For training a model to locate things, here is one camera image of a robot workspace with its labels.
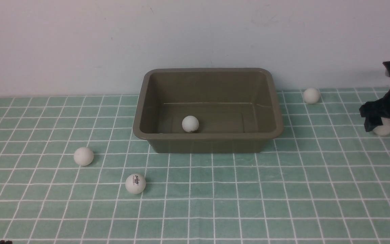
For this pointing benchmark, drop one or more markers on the plain white ball edge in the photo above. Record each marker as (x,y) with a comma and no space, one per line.
(384,129)

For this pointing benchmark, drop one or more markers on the white ball with red logo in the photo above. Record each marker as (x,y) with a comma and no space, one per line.
(190,124)

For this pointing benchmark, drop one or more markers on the plain white ping-pong ball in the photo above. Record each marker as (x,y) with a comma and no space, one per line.
(83,156)

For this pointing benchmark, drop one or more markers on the olive green plastic bin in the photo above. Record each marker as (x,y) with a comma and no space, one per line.
(238,110)

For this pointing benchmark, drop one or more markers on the small black object at edge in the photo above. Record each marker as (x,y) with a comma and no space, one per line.
(6,242)

